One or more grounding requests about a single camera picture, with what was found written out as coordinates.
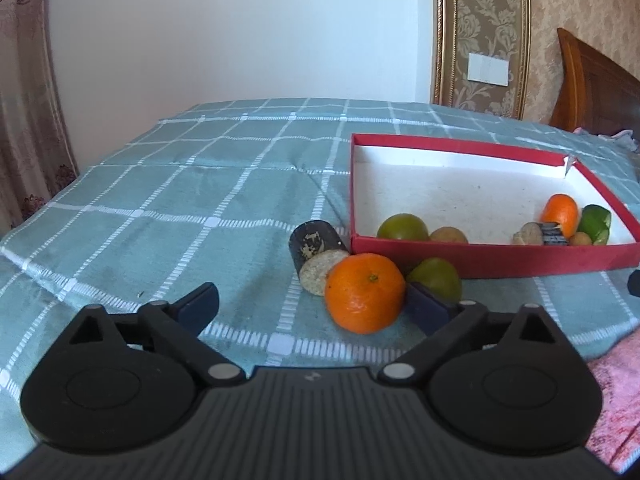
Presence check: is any dark cut vegetable piece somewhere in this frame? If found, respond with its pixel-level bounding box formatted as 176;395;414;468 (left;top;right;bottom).
288;220;351;296
512;221;569;247

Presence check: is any gold wall panel frame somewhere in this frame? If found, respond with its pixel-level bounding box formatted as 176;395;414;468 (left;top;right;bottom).
431;0;532;121

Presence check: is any green tangerine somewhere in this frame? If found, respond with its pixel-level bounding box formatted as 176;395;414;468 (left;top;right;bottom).
376;213;430;242
406;257;463;303

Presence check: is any patterned beige curtain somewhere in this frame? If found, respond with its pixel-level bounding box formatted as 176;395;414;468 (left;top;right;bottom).
0;0;79;232

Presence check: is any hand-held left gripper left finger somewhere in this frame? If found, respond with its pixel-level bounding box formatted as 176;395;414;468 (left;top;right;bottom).
67;282;247;387

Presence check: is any pink towel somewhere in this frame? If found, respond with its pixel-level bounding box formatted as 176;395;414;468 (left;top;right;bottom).
584;330;640;475

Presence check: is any white wall switch plate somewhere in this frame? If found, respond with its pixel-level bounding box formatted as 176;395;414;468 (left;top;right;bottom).
469;52;511;85

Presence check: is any red shallow cardboard box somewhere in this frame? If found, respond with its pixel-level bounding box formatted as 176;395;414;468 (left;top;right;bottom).
349;133;640;280

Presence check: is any teal checked blanket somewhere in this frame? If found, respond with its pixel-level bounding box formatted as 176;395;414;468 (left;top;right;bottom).
0;99;640;463

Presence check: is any wooden headboard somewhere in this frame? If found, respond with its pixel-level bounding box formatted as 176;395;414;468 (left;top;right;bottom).
550;27;640;141

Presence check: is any orange tangerine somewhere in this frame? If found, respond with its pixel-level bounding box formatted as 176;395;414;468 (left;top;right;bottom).
324;253;406;335
541;194;580;238

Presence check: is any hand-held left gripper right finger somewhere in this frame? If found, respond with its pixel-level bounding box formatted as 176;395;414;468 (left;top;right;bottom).
377;282;571;386

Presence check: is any pale pink cloth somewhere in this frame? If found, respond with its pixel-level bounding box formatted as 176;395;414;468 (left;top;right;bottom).
572;127;639;152

